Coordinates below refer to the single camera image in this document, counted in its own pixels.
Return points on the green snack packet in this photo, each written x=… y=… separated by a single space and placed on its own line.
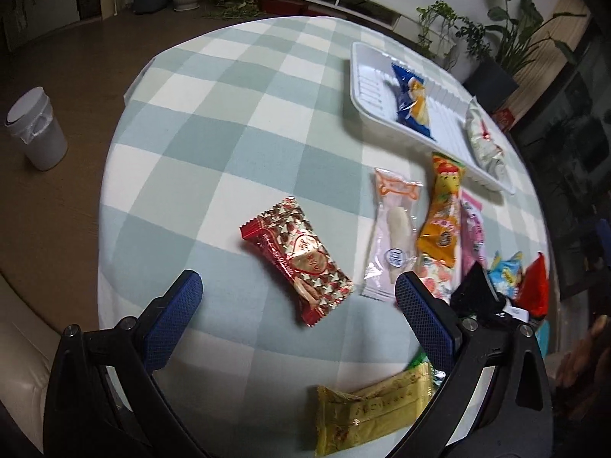
x=417 y=360

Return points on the white crinkled snack packet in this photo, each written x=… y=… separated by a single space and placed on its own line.
x=484 y=148

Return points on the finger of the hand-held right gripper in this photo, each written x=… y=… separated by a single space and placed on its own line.
x=477 y=288

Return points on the dark glass cabinet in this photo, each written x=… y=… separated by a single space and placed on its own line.
x=573 y=152

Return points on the black square plant pot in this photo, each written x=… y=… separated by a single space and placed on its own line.
x=491 y=83

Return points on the red heart print snack packet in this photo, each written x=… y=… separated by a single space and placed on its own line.
x=296 y=257

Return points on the yellow snack packet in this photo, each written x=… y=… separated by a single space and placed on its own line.
x=363 y=415

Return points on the floral white snack packet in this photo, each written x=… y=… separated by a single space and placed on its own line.
x=439 y=276

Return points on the orange snack packet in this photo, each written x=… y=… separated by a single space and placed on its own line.
x=441 y=214

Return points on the white tv stand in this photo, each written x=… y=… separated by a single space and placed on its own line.
x=363 y=4

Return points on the checked tablecloth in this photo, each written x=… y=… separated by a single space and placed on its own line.
x=238 y=129

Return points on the large broad-leaf plant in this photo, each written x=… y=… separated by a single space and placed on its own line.
x=525 y=33

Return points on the beige leather sofa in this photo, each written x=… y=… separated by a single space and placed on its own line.
x=28 y=343

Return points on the person's right hand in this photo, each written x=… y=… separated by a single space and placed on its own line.
x=580 y=358

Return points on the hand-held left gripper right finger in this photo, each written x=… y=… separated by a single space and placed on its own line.
x=425 y=324

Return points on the light blue panda snack packet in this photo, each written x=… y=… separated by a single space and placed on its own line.
x=508 y=272

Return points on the dark blue snack packet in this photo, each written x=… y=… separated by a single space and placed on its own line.
x=410 y=105

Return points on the white plastic tray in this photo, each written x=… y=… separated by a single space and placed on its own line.
x=372 y=86

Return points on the small red box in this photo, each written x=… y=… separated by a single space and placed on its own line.
x=503 y=119

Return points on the white trash bin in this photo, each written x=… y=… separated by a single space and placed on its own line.
x=38 y=133

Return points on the clear packet with white stick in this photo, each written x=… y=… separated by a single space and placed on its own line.
x=396 y=229

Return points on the small-leaf potted plant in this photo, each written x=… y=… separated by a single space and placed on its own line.
x=448 y=24

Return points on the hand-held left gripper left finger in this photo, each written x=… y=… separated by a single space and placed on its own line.
x=176 y=324

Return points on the white cabinet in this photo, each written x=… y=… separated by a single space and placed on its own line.
x=43 y=4

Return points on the pink snack packet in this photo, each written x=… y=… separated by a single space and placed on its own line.
x=472 y=229

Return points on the plain red snack packet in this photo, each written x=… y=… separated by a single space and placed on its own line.
x=534 y=286

